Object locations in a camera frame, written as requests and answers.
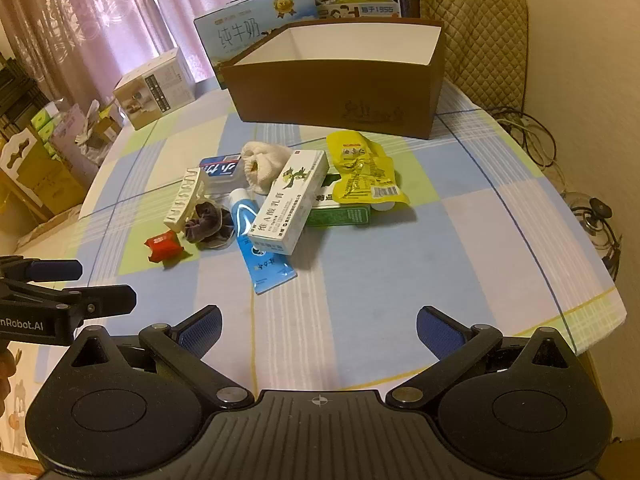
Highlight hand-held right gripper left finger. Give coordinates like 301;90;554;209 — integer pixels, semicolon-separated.
67;305;256;411

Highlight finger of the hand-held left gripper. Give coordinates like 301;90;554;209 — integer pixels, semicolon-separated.
0;256;84;281
0;280;137;319

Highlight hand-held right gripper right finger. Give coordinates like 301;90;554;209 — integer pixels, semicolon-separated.
387;305;576;411

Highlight red candy packet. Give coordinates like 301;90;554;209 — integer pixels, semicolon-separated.
144;230;183;265

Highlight blue toothpaste tube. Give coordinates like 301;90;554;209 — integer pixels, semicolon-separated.
229;188;297;295

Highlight dark hair scrunchie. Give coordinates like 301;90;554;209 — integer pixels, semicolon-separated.
182;199;236;251

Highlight clear blister pack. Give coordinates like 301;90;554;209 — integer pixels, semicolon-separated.
163;166;210;233
199;154;247;196

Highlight green box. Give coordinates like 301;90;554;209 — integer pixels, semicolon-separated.
305;172;372;227

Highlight white medicine box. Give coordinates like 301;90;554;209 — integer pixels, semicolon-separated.
247;150;330;256

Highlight yellow snack packet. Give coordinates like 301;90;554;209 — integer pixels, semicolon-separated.
326;131;411;207

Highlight white sock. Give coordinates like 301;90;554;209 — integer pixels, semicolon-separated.
241;141;295;196

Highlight brown cardboard box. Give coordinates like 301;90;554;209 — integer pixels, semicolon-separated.
220;17;445;141

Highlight checkered tablecloth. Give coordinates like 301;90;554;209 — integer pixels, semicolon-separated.
15;80;628;396

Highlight pile of green tissue packs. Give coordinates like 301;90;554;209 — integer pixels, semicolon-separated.
31;101;71;157

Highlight dark shelf rack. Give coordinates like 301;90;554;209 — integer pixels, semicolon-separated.
0;55;48;131

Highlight glass pot lid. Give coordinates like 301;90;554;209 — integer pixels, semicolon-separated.
562;190;623;271

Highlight white appliance box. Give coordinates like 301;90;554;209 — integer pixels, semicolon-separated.
112;47;197;131

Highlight pink curtain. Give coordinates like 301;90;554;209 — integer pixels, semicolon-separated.
0;0;311;111

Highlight light blue milk carton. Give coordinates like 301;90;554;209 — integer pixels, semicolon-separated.
193;0;321;91

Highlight beige quilted chair cover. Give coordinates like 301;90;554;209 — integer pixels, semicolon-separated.
405;0;530;111

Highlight tangled cables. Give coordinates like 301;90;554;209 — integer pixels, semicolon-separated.
492;107;566;171

